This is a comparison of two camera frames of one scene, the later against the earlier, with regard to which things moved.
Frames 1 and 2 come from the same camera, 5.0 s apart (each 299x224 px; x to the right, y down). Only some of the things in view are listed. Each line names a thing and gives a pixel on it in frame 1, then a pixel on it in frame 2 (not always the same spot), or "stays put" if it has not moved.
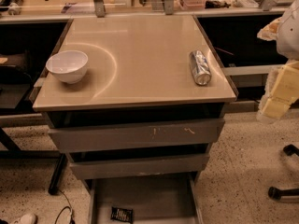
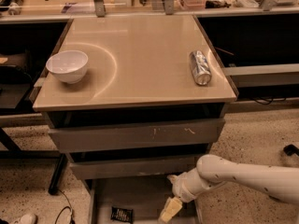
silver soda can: x=200 y=67 stays put
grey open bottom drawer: x=161 y=199 stays put
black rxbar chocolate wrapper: x=122 y=215 stays put
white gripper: x=290 y=35 → x=180 y=187
